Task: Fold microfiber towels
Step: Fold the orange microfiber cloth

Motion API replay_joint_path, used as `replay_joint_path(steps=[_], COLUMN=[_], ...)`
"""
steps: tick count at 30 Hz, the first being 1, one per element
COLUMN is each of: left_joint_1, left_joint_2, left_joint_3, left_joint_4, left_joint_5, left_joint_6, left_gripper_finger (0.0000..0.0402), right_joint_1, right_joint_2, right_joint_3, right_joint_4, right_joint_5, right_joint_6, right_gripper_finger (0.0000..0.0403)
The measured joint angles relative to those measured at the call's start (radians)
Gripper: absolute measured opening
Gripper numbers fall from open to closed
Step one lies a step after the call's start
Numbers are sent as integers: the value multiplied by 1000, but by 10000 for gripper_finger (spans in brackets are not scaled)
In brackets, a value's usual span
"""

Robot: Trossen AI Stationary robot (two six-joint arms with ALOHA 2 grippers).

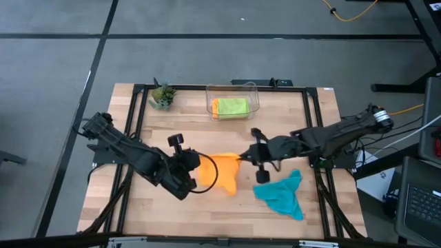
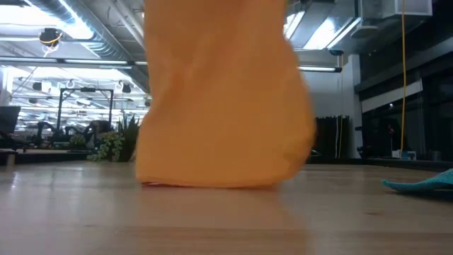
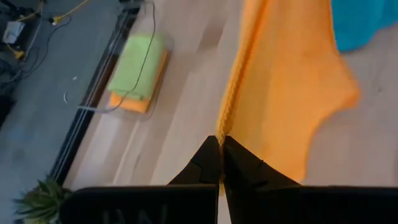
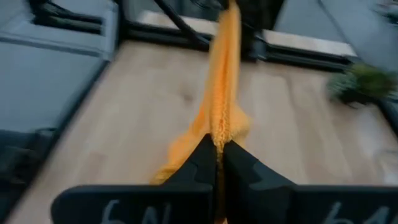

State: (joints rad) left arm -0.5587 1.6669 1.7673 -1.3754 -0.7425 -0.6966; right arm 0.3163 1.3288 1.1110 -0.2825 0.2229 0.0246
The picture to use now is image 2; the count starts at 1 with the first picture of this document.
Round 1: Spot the black curtain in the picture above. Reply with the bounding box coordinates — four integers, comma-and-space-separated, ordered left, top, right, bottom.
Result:
313, 115, 351, 159

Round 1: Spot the long ceiling light bar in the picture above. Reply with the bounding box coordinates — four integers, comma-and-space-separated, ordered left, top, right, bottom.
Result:
0, 56, 343, 74

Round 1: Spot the teal microfiber towel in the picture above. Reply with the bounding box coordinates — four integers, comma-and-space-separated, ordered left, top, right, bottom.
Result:
381, 168, 453, 194

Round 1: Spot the orange microfiber towel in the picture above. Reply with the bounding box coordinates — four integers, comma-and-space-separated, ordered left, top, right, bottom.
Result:
135, 0, 317, 189

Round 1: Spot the green succulent plant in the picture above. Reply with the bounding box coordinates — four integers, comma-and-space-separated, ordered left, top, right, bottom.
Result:
87, 113, 141, 163

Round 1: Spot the black background monitor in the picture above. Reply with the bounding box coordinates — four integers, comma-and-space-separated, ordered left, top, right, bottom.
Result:
0, 106, 21, 135

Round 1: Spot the yellow extension cable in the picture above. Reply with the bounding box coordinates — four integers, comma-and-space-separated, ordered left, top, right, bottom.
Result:
399, 0, 407, 153

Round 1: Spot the black background gantry frame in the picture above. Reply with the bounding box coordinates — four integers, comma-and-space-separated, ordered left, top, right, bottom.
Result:
56, 87, 114, 132

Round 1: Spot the black yellow cable reel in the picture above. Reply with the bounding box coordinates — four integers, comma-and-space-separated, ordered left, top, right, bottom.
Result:
38, 27, 64, 57

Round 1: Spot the background work table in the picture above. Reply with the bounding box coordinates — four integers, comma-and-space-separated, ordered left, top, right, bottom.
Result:
0, 148, 96, 166

